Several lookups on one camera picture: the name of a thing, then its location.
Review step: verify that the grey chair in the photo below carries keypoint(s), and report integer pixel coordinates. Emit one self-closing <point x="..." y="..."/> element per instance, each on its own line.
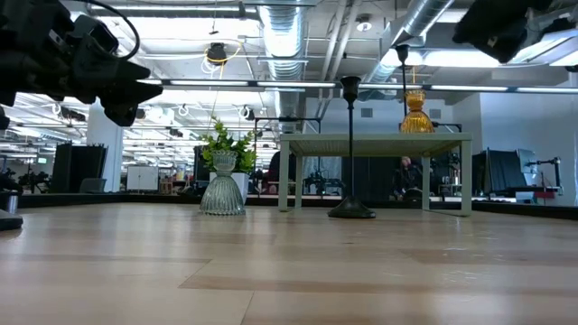
<point x="92" y="186"/>

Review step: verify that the black cabinet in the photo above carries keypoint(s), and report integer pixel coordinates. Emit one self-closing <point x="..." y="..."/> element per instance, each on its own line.
<point x="77" y="167"/>

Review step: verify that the small potted green plant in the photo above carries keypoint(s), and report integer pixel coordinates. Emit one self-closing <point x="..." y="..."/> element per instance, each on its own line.
<point x="226" y="140"/>

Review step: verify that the large silver ventilation duct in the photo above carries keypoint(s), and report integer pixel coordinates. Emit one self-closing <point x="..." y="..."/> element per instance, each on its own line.
<point x="284" y="36"/>

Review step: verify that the grey metal cylinder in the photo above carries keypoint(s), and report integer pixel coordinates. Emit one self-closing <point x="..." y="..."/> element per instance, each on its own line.
<point x="8" y="202"/>

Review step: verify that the clear ribbed glass candle holder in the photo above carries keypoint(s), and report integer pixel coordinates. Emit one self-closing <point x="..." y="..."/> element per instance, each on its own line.
<point x="222" y="194"/>

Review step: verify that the slanted silver ventilation duct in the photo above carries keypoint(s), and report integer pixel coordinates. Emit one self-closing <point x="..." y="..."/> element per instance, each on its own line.
<point x="424" y="18"/>

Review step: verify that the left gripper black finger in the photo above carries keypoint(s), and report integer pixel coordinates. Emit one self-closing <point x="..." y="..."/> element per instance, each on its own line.
<point x="128" y="101"/>
<point x="126" y="72"/>

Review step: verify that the black background screen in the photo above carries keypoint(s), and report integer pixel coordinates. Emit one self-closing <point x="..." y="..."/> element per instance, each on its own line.
<point x="496" y="171"/>

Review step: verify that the overhead light bar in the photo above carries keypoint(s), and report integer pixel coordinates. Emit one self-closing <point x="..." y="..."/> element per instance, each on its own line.
<point x="293" y="84"/>

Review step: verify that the green mesh metal shelf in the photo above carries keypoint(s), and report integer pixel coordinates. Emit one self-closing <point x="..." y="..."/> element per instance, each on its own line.
<point x="375" y="144"/>

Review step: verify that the amber glass candle holder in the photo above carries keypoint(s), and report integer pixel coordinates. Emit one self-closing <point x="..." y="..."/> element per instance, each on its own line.
<point x="416" y="119"/>

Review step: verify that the black hanging ceiling device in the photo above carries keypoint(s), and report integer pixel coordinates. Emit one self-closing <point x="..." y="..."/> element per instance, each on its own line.
<point x="217" y="52"/>

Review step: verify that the white cabinet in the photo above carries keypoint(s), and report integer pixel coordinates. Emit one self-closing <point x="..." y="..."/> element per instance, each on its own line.
<point x="142" y="178"/>

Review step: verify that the person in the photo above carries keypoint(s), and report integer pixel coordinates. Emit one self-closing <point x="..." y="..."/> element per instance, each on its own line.
<point x="406" y="178"/>
<point x="274" y="173"/>

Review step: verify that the white pillar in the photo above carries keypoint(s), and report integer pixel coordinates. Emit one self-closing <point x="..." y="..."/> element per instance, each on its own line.
<point x="105" y="149"/>

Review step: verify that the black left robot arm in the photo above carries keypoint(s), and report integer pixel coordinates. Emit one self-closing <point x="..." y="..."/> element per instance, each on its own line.
<point x="27" y="18"/>

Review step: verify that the black aluminium table frame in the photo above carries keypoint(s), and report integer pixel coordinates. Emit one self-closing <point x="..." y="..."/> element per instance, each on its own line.
<point x="135" y="199"/>

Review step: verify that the red box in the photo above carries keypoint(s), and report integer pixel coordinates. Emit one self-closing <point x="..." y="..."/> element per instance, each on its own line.
<point x="544" y="195"/>

